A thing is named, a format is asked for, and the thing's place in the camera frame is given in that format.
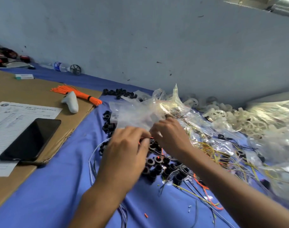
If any heap of plastic bags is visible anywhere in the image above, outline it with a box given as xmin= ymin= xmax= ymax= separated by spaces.
xmin=153 ymin=83 xmax=217 ymax=142

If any person's right hand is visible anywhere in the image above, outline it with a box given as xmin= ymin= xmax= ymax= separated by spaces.
xmin=149 ymin=113 xmax=196 ymax=161

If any clear plastic water bottle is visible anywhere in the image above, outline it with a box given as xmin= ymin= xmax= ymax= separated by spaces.
xmin=39 ymin=61 xmax=72 ymax=73

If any white handheld device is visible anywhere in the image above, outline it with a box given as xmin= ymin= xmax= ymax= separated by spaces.
xmin=61 ymin=91 xmax=80 ymax=115

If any grey wire bundle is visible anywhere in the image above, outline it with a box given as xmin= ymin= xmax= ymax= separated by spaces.
xmin=87 ymin=139 xmax=129 ymax=228

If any blue cloth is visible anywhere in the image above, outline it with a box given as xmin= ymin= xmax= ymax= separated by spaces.
xmin=0 ymin=66 xmax=289 ymax=228

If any window frame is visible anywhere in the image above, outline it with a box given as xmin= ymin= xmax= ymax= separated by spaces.
xmin=223 ymin=0 xmax=289 ymax=18

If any pile of white plastic wheels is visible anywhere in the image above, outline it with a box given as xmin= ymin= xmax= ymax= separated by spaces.
xmin=181 ymin=94 xmax=279 ymax=137

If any stack of plastic bags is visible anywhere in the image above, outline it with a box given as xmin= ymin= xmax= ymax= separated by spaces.
xmin=108 ymin=94 xmax=172 ymax=132

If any person's left hand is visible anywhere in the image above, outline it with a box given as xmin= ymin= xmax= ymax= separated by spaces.
xmin=95 ymin=125 xmax=153 ymax=194

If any white paper sheet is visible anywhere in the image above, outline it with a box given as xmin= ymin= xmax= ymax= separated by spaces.
xmin=0 ymin=100 xmax=64 ymax=178

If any small white label card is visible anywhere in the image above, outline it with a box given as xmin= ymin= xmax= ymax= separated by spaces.
xmin=13 ymin=73 xmax=35 ymax=81

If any orange wire loop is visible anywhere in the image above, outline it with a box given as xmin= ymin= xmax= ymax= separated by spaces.
xmin=193 ymin=172 xmax=225 ymax=212

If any pile of large plastic bags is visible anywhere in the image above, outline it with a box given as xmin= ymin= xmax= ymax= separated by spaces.
xmin=243 ymin=90 xmax=289 ymax=203

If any orange tie bundle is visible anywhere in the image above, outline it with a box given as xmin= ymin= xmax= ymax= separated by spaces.
xmin=50 ymin=84 xmax=104 ymax=108

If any person's right forearm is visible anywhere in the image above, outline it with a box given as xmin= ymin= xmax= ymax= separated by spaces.
xmin=181 ymin=149 xmax=289 ymax=228

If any black smartphone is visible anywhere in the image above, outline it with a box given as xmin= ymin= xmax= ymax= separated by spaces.
xmin=0 ymin=117 xmax=62 ymax=163

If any brown cardboard sheet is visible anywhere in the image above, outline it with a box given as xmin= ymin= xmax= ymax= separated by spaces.
xmin=0 ymin=69 xmax=104 ymax=213

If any pile of black plastic rings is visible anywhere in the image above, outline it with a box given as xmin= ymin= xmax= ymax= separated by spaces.
xmin=98 ymin=87 xmax=191 ymax=187

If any black round wheel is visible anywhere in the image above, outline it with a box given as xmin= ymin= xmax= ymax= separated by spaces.
xmin=69 ymin=63 xmax=83 ymax=77

